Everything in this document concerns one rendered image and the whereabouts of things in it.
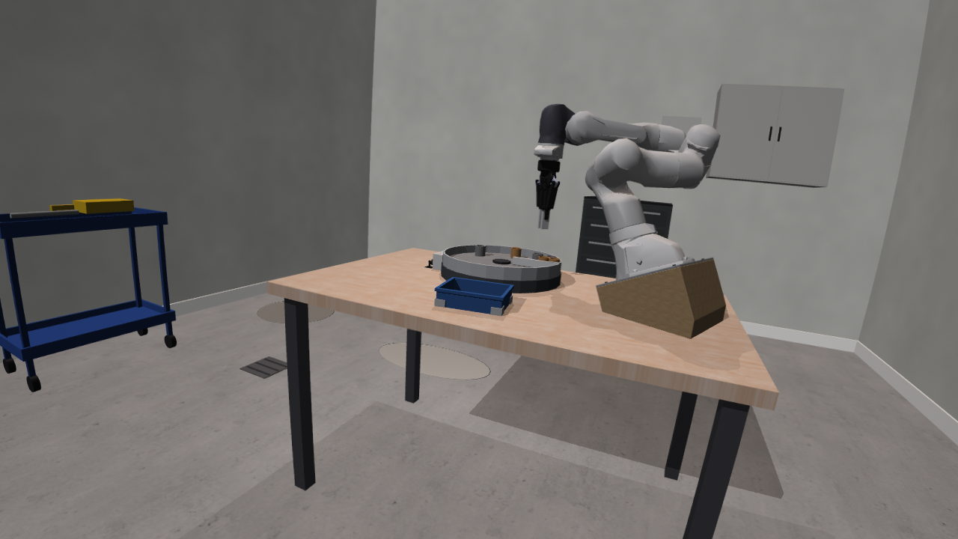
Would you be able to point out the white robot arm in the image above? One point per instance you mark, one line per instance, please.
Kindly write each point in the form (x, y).
(637, 248)

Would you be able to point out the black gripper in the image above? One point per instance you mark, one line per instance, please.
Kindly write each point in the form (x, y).
(548, 170)

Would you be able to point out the blue plastic crate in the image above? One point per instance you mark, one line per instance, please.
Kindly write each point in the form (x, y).
(473, 295)

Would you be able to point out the grey round turning table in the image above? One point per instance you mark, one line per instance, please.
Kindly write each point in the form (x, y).
(526, 274)

